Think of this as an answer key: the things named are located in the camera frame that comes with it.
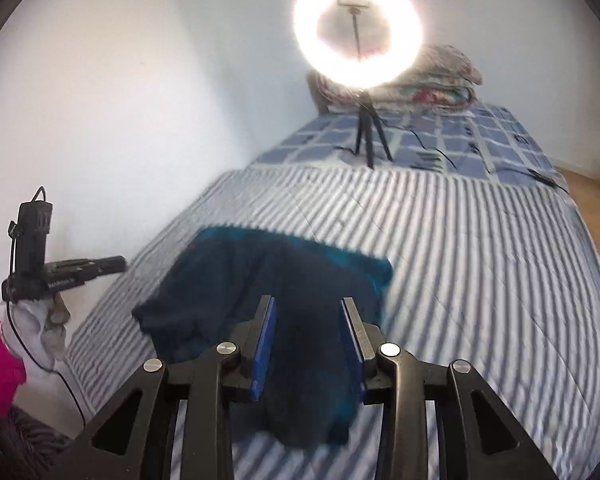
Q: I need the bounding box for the blue checked bed sheet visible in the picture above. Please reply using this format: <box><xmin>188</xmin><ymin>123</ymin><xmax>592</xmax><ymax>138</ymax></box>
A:
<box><xmin>249</xmin><ymin>101</ymin><xmax>577</xmax><ymax>197</ymax></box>

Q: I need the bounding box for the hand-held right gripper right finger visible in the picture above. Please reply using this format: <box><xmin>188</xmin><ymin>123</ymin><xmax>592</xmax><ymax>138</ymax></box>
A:
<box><xmin>341</xmin><ymin>296</ymin><xmax>547</xmax><ymax>480</ymax></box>

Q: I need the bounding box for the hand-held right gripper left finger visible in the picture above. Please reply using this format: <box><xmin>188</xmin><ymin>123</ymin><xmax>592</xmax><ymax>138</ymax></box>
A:
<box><xmin>65</xmin><ymin>295</ymin><xmax>278</xmax><ymax>480</ymax></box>

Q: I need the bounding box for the person's dark striped clothing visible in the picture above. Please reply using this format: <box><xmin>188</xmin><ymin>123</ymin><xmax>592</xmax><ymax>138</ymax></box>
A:
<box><xmin>0</xmin><ymin>404</ymin><xmax>78</xmax><ymax>480</ymax></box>

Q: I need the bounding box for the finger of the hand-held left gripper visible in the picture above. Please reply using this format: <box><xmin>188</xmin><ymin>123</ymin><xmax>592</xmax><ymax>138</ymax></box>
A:
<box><xmin>82</xmin><ymin>254</ymin><xmax>128</xmax><ymax>278</ymax></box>

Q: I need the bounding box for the floral folded quilt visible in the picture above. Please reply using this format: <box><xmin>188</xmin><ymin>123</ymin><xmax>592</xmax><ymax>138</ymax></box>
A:
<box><xmin>314</xmin><ymin>43</ymin><xmax>484</xmax><ymax>114</ymax></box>

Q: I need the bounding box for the brown wooden headboard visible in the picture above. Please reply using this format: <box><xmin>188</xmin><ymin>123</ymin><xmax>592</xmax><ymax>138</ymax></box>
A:
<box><xmin>306</xmin><ymin>71</ymin><xmax>332</xmax><ymax>117</ymax></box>

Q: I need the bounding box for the person's left hand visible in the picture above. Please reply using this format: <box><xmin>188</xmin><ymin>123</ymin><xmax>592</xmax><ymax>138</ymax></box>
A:
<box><xmin>0</xmin><ymin>292</ymin><xmax>72</xmax><ymax>368</ymax></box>

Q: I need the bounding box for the teal fleece garment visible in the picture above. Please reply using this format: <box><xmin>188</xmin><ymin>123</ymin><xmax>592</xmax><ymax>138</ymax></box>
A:
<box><xmin>131</xmin><ymin>226</ymin><xmax>396</xmax><ymax>451</ymax></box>

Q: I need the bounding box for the blue white striped blanket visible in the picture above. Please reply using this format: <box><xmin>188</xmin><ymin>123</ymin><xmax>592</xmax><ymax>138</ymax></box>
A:
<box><xmin>64</xmin><ymin>161</ymin><xmax>600</xmax><ymax>480</ymax></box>

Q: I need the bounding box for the black ring light cable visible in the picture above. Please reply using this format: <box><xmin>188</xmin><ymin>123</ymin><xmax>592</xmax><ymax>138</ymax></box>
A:
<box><xmin>329</xmin><ymin>121</ymin><xmax>572</xmax><ymax>196</ymax></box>

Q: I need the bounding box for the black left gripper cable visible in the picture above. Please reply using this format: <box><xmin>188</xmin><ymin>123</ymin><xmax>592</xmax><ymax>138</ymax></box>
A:
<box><xmin>4</xmin><ymin>186</ymin><xmax>88</xmax><ymax>425</ymax></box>

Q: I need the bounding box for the ring light on tripod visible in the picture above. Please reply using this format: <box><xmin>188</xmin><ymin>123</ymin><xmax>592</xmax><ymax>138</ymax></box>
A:
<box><xmin>291</xmin><ymin>0</ymin><xmax>426</xmax><ymax>169</ymax></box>

